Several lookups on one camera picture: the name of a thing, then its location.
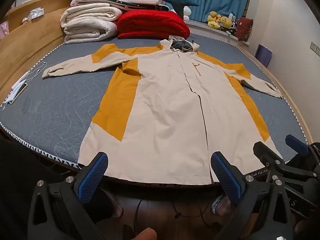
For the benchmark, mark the person's right hand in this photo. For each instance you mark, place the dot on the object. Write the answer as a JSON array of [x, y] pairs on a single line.
[[301, 226]]

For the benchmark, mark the white power strip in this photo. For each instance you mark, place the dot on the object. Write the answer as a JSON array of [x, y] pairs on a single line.
[[18, 87]]

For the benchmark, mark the dark red bag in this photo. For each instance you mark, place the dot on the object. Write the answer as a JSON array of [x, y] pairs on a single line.
[[243, 28]]

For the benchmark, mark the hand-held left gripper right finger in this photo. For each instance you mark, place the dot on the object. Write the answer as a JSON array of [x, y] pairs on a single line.
[[226, 177]]

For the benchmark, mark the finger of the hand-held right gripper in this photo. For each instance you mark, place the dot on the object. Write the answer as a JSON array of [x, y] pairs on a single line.
[[297, 145], [268, 155]]

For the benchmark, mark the person's left foot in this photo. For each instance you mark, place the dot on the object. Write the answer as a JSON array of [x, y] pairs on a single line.
[[112, 205]]

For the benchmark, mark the dark patterned sheet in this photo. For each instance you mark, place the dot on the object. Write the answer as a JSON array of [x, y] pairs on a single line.
[[150, 5]]

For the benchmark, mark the wall socket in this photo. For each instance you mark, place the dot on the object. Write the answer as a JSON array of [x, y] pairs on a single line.
[[315, 48]]

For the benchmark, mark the white window ledge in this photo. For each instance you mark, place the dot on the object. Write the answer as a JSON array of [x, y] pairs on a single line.
[[205, 31]]

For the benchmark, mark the cream folded blanket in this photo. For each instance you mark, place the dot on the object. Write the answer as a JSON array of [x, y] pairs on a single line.
[[87, 31], [92, 11]]

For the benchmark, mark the cream and yellow jacket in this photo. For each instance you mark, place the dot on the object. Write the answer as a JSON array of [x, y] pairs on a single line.
[[162, 105]]

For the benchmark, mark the grey quilted mattress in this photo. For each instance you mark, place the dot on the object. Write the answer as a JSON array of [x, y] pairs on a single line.
[[62, 105]]

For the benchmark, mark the tissue pack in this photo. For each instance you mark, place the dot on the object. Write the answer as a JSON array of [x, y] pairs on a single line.
[[36, 13]]

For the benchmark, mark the wooden bed frame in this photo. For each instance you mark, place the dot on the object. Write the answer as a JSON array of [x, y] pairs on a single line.
[[30, 42]]

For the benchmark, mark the person's left hand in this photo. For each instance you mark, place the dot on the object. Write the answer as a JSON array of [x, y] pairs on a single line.
[[146, 234]]

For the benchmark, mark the small white box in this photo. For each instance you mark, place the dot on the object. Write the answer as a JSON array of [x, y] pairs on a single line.
[[232, 18]]

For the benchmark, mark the person's right foot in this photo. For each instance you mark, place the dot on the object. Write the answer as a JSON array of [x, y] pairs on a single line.
[[221, 206]]

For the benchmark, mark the person's foot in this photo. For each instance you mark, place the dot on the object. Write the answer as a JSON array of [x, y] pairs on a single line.
[[112, 205], [221, 206]]

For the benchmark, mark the yellow plush toy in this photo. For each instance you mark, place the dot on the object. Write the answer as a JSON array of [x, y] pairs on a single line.
[[213, 20], [225, 21]]

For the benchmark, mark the red folded blanket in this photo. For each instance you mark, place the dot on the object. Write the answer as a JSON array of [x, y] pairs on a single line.
[[152, 25]]

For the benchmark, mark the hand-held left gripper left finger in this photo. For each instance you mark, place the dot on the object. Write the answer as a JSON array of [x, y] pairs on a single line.
[[92, 177]]

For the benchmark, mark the purple paper bag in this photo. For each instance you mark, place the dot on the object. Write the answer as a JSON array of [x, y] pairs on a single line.
[[263, 55]]

